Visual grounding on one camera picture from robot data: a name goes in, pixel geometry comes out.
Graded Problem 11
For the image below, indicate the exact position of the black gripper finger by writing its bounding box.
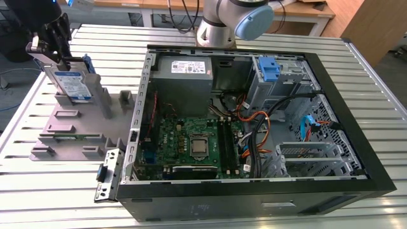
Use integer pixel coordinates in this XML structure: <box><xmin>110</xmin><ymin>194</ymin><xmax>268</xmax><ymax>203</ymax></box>
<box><xmin>43</xmin><ymin>13</ymin><xmax>72</xmax><ymax>59</ymax></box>
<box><xmin>25</xmin><ymin>35</ymin><xmax>74</xmax><ymax>72</ymax></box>

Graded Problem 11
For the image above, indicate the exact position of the hard disk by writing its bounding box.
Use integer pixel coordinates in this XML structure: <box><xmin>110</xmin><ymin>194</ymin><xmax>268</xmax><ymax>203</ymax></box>
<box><xmin>35</xmin><ymin>54</ymin><xmax>96</xmax><ymax>104</ymax></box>

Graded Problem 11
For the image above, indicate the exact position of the blue data wire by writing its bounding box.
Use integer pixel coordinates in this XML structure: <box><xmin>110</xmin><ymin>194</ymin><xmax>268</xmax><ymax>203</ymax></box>
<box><xmin>299</xmin><ymin>114</ymin><xmax>319</xmax><ymax>146</ymax></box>

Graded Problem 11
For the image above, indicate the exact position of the black waste basket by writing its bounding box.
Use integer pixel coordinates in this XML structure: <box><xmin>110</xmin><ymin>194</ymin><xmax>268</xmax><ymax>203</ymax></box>
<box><xmin>0</xmin><ymin>23</ymin><xmax>35</xmax><ymax>63</ymax></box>

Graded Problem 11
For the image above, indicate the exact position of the grey parts rack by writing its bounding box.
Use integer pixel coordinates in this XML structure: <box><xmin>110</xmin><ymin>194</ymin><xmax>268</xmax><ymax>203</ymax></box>
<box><xmin>28</xmin><ymin>73</ymin><xmax>139</xmax><ymax>162</ymax></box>

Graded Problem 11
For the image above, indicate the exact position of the green RAM stick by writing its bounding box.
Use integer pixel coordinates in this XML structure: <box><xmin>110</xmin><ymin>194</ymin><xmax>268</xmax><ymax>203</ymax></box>
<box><xmin>52</xmin><ymin>134</ymin><xmax>88</xmax><ymax>140</ymax></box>

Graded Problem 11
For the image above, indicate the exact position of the grey power supply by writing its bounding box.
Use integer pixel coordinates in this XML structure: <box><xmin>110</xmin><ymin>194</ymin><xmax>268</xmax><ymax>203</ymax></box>
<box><xmin>150</xmin><ymin>56</ymin><xmax>214</xmax><ymax>117</ymax></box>

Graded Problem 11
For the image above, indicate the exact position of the green motherboard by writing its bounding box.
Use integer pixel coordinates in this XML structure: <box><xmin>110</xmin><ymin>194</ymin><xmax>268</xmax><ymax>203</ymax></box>
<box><xmin>135</xmin><ymin>116</ymin><xmax>252</xmax><ymax>181</ymax></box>

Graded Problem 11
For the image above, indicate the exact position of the blue VGA port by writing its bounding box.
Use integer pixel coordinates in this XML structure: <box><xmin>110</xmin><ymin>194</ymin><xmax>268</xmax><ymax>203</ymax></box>
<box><xmin>96</xmin><ymin>164</ymin><xmax>108</xmax><ymax>182</ymax></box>

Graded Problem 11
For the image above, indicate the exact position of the silver CPU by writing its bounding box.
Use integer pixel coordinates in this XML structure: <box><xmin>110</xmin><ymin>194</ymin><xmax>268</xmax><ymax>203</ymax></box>
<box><xmin>190</xmin><ymin>138</ymin><xmax>208</xmax><ymax>153</ymax></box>

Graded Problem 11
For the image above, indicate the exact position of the black RAM slot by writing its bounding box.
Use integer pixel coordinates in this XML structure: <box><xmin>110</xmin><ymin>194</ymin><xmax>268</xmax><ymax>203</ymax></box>
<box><xmin>218</xmin><ymin>118</ymin><xmax>232</xmax><ymax>176</ymax></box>
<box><xmin>227</xmin><ymin>118</ymin><xmax>243</xmax><ymax>175</ymax></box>

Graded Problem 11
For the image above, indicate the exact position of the blue drive latch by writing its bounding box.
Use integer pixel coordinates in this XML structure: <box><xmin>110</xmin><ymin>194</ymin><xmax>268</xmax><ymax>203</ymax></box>
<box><xmin>258</xmin><ymin>56</ymin><xmax>282</xmax><ymax>82</ymax></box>

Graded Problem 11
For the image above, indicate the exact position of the black graphics card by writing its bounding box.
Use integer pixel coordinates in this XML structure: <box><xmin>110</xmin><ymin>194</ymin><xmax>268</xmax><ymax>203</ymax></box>
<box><xmin>163</xmin><ymin>164</ymin><xmax>220</xmax><ymax>181</ymax></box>

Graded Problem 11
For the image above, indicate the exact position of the silver drive cage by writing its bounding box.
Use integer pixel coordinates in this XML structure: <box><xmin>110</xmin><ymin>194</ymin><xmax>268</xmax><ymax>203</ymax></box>
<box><xmin>247</xmin><ymin>55</ymin><xmax>320</xmax><ymax>113</ymax></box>

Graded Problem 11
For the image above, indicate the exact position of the black PC case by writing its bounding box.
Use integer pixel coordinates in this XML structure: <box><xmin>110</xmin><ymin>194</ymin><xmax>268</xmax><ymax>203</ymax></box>
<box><xmin>94</xmin><ymin>44</ymin><xmax>398</xmax><ymax>221</ymax></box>

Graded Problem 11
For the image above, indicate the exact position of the wooden cabinet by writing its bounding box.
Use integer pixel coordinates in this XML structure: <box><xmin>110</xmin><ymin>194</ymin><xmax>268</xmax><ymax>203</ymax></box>
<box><xmin>320</xmin><ymin>0</ymin><xmax>407</xmax><ymax>69</ymax></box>

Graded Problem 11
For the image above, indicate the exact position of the pale floor cable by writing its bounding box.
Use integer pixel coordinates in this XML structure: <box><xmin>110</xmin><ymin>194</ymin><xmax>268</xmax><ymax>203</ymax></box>
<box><xmin>0</xmin><ymin>68</ymin><xmax>41</xmax><ymax>77</ymax></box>

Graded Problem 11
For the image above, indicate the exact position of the wooden desk white frame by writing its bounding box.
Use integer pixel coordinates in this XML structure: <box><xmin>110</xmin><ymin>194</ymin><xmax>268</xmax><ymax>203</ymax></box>
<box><xmin>94</xmin><ymin>0</ymin><xmax>204</xmax><ymax>28</ymax></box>
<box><xmin>270</xmin><ymin>0</ymin><xmax>336</xmax><ymax>36</ymax></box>

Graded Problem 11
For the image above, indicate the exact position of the red wire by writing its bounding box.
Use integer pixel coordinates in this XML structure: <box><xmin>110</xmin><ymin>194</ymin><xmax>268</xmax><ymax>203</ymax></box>
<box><xmin>148</xmin><ymin>92</ymin><xmax>159</xmax><ymax>141</ymax></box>

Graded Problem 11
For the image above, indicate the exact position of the silver slot bracket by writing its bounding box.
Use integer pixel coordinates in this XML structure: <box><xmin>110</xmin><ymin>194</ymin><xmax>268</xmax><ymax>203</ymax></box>
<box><xmin>94</xmin><ymin>148</ymin><xmax>124</xmax><ymax>203</ymax></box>

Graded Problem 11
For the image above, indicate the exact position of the orange power wire bundle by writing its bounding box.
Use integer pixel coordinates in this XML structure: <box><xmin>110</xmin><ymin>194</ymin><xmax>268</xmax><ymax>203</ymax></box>
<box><xmin>236</xmin><ymin>94</ymin><xmax>272</xmax><ymax>159</ymax></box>

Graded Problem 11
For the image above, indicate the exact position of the black cable bundle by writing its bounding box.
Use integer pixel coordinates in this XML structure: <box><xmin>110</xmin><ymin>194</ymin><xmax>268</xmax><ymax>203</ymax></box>
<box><xmin>250</xmin><ymin>94</ymin><xmax>319</xmax><ymax>178</ymax></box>

